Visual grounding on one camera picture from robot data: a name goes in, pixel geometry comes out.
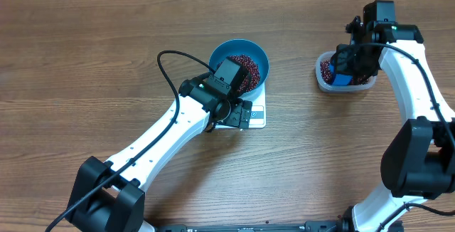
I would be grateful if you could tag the blue plastic measuring scoop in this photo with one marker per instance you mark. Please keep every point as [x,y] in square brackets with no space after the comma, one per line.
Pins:
[339,79]

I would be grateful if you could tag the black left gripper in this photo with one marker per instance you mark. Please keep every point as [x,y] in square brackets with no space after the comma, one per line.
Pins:
[234,117]

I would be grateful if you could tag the clear plastic container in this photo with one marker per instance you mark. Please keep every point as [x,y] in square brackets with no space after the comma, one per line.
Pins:
[325,87]

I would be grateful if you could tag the blue bowl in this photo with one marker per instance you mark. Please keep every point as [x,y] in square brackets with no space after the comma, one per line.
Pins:
[238,47]

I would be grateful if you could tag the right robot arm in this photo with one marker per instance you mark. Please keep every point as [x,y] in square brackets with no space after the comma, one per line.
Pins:
[418,165]

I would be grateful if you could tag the red beans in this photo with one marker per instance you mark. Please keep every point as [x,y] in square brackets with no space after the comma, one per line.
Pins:
[254,77]

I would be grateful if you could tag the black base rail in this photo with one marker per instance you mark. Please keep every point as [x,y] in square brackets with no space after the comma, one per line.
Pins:
[309,226]

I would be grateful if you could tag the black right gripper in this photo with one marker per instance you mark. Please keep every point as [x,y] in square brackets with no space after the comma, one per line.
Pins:
[341,67]

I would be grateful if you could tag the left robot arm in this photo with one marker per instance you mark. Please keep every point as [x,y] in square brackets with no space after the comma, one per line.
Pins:
[110,195]

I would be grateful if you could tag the white digital kitchen scale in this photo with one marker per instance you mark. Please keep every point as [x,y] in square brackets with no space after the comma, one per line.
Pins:
[258,118]

